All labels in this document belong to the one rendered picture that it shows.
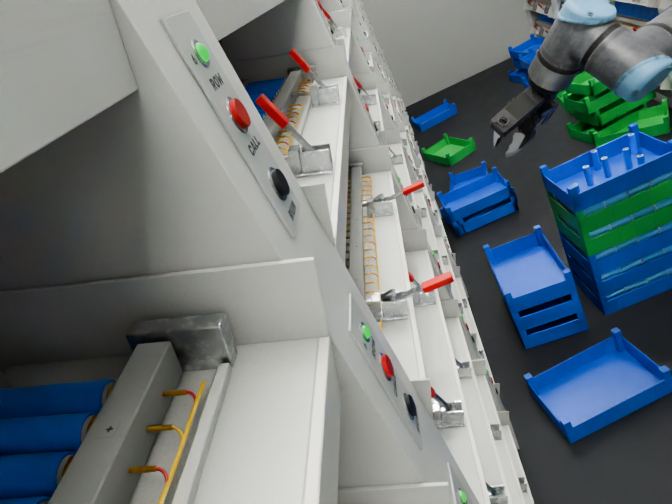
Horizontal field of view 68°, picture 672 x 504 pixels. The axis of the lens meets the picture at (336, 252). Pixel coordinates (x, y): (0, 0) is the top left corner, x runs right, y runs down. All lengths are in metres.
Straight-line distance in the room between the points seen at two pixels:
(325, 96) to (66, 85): 0.58
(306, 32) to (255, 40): 0.09
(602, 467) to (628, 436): 0.11
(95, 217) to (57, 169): 0.03
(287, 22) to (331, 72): 0.11
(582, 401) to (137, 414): 1.44
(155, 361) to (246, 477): 0.07
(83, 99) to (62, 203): 0.09
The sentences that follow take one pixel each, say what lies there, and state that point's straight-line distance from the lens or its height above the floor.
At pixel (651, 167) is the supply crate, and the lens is 1.62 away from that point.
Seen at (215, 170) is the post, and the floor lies 1.19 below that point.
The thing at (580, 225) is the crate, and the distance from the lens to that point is 1.59.
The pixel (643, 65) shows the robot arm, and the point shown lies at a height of 0.87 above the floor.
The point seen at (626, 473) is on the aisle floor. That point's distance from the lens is 1.47.
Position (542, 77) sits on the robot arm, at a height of 0.88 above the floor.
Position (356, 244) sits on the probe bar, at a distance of 0.69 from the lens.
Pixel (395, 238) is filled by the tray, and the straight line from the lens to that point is 0.74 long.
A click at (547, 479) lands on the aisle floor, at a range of 1.48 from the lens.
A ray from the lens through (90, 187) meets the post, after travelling 0.26.
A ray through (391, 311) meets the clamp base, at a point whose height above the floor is 0.91.
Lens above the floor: 1.24
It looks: 26 degrees down
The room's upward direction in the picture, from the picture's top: 30 degrees counter-clockwise
